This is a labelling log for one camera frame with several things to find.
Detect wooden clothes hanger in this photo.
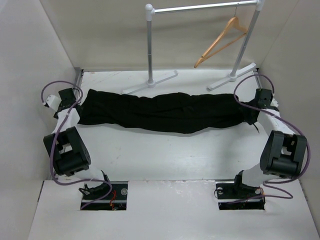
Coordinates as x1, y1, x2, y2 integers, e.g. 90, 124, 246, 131
193, 6, 248, 69

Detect white clothes rack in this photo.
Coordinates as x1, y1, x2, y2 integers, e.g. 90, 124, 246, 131
122, 0, 266, 95

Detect metal table rail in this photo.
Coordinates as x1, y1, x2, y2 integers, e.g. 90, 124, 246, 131
252, 68, 276, 106
43, 67, 90, 180

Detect left metal table rail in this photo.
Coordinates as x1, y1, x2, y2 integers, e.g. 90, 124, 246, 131
43, 67, 90, 180

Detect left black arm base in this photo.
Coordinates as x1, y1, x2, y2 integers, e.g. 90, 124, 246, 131
78, 181, 129, 211

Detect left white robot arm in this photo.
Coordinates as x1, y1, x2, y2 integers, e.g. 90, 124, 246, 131
43, 88, 112, 200

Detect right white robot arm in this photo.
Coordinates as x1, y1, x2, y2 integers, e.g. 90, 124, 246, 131
231, 88, 308, 198

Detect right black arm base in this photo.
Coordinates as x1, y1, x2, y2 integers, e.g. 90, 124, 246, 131
214, 181, 266, 211

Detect right metal table rail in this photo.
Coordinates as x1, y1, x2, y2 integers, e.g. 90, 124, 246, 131
252, 68, 276, 106

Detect black trousers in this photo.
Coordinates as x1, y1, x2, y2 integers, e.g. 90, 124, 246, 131
78, 89, 259, 134

